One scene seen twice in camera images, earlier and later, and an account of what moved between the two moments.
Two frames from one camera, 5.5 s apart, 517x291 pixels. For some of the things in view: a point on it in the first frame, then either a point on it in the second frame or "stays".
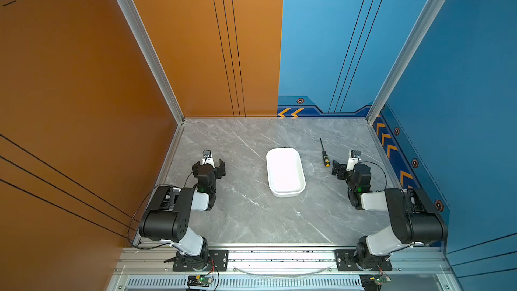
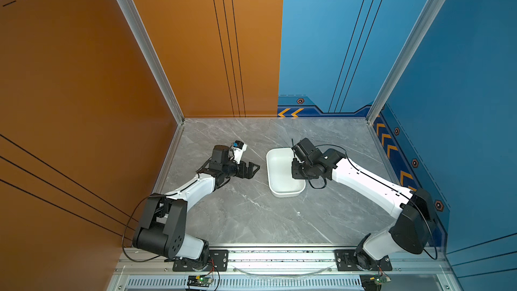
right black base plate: [346, 260] stays
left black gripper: [219, 171] -> [250, 174]
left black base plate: [219, 258] stays
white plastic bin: [285, 172] stays
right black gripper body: [350, 182] -> [301, 170]
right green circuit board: [373, 282] stays
